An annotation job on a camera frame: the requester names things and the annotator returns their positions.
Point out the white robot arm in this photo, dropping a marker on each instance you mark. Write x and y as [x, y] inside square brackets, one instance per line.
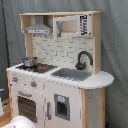
[19, 122]

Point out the white wooden toy kitchen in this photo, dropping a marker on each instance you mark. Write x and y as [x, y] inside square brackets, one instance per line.
[63, 53]

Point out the grey toy sink basin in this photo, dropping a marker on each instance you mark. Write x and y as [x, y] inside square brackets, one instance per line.
[72, 74]

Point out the black toy faucet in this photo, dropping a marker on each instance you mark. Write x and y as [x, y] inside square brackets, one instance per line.
[81, 64]

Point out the black toy stovetop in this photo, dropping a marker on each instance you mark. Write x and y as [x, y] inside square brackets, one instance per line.
[39, 68]

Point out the small metal toy pot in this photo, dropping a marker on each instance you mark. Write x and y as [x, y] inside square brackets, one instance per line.
[29, 61]

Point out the right red stove knob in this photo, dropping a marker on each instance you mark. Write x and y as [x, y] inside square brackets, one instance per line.
[33, 84]

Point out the red stove knob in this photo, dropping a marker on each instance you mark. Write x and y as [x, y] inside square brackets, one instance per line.
[33, 84]
[14, 79]

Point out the white lower cabinet door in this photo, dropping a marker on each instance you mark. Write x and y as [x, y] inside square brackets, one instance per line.
[63, 106]

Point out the white microwave cabinet door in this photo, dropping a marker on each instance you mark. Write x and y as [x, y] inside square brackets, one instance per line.
[71, 26]

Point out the grey toy range hood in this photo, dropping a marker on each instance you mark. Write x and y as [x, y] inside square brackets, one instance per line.
[38, 27]

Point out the left red stove knob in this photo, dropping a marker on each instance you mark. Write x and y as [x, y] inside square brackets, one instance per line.
[14, 79]

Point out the toy oven door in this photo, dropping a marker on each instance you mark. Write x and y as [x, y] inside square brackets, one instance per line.
[28, 103]

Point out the grey backdrop curtain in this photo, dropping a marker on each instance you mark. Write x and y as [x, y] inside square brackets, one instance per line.
[114, 44]

